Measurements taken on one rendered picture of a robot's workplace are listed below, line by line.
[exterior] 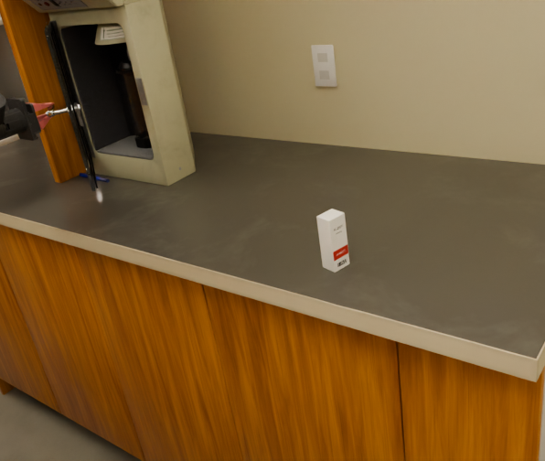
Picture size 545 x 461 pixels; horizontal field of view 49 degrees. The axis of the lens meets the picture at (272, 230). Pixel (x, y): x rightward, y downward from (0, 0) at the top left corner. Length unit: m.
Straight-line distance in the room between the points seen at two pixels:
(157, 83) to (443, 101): 0.73
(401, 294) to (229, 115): 1.14
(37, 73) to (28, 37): 0.10
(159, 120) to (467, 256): 0.88
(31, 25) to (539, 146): 1.36
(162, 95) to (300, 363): 0.80
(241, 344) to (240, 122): 0.91
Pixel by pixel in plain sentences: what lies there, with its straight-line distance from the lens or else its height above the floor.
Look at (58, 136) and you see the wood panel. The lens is 1.90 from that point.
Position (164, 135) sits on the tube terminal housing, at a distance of 1.65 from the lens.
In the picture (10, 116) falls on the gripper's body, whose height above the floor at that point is 1.22.
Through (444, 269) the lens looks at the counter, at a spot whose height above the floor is 0.94.
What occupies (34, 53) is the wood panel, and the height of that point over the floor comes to 1.31.
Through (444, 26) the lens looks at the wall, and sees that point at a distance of 1.57.
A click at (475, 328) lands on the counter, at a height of 0.94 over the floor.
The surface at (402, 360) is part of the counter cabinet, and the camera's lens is 1.07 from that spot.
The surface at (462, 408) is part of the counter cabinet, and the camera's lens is 1.08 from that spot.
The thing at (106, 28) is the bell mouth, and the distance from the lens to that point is 1.69.
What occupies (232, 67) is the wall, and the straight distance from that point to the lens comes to 1.96.
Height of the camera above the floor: 1.51
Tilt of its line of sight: 26 degrees down
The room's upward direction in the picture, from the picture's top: 9 degrees counter-clockwise
